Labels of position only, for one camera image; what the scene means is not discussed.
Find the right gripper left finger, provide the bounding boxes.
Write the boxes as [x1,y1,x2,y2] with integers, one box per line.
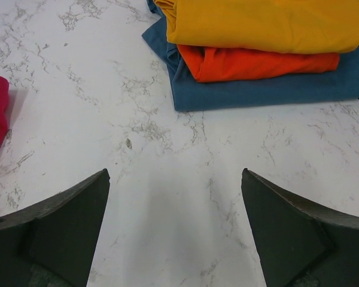
[0,169,110,286]

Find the blue folded t-shirt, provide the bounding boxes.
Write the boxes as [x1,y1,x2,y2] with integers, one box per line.
[142,1,359,112]

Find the orange folded t-shirt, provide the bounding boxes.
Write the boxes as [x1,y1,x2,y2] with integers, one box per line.
[177,45,340,83]

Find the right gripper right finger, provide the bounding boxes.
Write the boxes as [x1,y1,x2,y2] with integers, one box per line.
[241,169,359,286]

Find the mustard yellow folded t-shirt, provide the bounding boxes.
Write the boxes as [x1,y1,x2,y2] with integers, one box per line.
[155,0,359,54]

